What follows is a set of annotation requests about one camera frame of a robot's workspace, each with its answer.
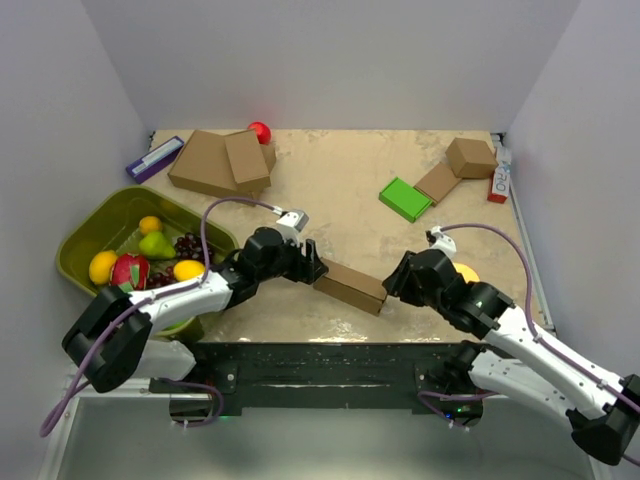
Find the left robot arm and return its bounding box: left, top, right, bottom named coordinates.
left=62, top=227, right=328, bottom=393

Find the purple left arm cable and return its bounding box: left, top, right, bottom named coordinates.
left=39, top=196, right=286, bottom=439

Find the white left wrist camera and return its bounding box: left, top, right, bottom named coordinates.
left=276, top=210, right=309, bottom=246

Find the red white toothpaste box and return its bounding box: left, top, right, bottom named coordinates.
left=487, top=146, right=512, bottom=204

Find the brown cardboard box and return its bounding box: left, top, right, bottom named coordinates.
left=313, top=259, right=387, bottom=316

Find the small brown cube box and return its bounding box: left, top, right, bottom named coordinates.
left=445, top=137, right=498, bottom=179

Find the olive green plastic bin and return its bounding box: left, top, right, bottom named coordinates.
left=56, top=186, right=239, bottom=343

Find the medium brown box on top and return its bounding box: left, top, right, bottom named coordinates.
left=224, top=130, right=271, bottom=192

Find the yellow lemon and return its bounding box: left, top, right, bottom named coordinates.
left=88, top=250, right=118, bottom=286

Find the green pear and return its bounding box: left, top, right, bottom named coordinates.
left=138, top=231, right=176, bottom=260

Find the purple grapes bunch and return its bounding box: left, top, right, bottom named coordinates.
left=146, top=232, right=214, bottom=289

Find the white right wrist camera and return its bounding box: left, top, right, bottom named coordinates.
left=426, top=226, right=457, bottom=260

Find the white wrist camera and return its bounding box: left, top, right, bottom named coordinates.
left=276, top=210, right=309, bottom=246
left=426, top=226, right=457, bottom=260

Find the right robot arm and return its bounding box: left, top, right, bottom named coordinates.
left=381, top=232, right=639, bottom=466

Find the red dragon fruit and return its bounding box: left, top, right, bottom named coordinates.
left=109, top=253, right=151, bottom=293

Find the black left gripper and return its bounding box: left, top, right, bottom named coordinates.
left=256, top=233, right=328, bottom=284

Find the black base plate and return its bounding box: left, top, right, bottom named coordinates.
left=150, top=341, right=483, bottom=422

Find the green paper box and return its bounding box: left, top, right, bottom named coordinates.
left=378, top=177, right=433, bottom=223

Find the red apple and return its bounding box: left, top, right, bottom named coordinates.
left=248, top=121, right=272, bottom=145

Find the large flat brown box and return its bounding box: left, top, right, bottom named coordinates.
left=168, top=130, right=276, bottom=200

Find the flat small brown box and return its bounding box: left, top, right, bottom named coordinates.
left=414, top=162, right=461, bottom=205

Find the orange round disc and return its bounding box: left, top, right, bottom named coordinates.
left=453, top=262, right=480, bottom=282

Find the purple toothpaste box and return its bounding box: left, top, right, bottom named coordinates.
left=125, top=136, right=185, bottom=184

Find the small orange fruit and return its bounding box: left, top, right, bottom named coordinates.
left=138, top=216, right=164, bottom=236

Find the yellow mango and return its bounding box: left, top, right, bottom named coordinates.
left=173, top=260, right=205, bottom=282

